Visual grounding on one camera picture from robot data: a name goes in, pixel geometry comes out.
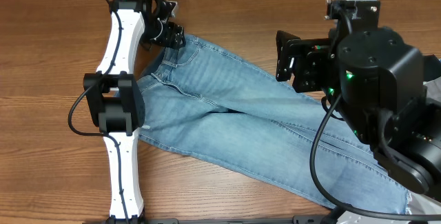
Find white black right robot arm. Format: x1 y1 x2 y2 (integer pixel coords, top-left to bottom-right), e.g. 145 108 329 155
276 0 440 200

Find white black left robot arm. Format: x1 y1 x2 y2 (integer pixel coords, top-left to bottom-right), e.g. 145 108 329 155
81 0 185 223

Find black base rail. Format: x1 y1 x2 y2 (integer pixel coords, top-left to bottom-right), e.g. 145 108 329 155
103 214 342 224

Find light blue denim jeans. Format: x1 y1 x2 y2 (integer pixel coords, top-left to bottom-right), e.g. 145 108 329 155
136 33 413 215

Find grey khaki trousers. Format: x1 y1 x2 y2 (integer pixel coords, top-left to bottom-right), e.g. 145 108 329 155
336 79 441 224

